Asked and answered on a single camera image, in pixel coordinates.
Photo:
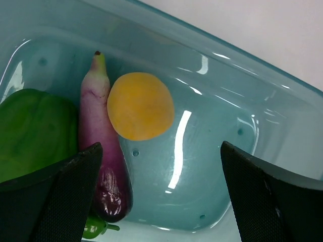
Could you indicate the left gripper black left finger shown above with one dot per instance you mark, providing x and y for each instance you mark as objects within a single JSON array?
[{"x": 51, "y": 204}]

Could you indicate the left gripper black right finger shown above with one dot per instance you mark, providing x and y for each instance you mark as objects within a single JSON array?
[{"x": 271, "y": 203}]

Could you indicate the yellow toy orange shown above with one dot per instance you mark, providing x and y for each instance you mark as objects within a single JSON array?
[{"x": 140, "y": 106}]

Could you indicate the small green toy chili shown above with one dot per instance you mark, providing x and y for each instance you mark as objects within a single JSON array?
[{"x": 95, "y": 226}]

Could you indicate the green toy bell pepper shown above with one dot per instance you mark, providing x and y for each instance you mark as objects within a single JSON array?
[{"x": 37, "y": 129}]

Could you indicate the purple toy eggplant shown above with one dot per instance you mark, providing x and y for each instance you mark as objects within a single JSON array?
[{"x": 113, "y": 198}]

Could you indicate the teal plastic tray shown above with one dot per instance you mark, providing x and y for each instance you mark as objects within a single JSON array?
[{"x": 220, "y": 93}]

